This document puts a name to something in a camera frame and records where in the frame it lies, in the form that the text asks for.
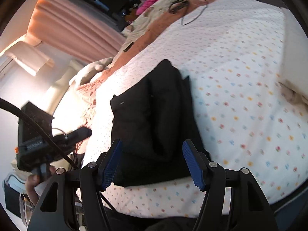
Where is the black button shirt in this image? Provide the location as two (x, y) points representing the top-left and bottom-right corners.
(110, 59), (209, 187)

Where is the person's left hand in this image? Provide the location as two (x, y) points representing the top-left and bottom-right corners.
(25, 174), (47, 205)

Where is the grey bedside drawer table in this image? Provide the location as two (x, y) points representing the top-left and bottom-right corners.
(3, 170), (33, 227)

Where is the orange quilted blanket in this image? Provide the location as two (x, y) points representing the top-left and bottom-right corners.
(72, 0), (217, 154)

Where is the cream plush pillow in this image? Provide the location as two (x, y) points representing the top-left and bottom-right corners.
(68, 57), (114, 86)

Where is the cream padded headboard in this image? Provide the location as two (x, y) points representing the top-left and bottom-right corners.
(42, 59), (84, 115)

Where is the white hanging shirt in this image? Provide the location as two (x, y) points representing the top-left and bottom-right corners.
(4, 41), (55, 77)

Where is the white floral duvet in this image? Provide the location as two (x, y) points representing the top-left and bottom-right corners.
(84, 0), (307, 204)

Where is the small black device on bed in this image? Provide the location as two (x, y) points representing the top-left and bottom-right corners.
(123, 42), (134, 53)

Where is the pink curtain left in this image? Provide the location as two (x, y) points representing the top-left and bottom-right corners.
(27, 0), (125, 63)

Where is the beige cloth at bed corner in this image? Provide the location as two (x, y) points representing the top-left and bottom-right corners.
(278, 8), (308, 106)

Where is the black thick camera cable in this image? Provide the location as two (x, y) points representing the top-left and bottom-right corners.
(0, 97), (80, 170)

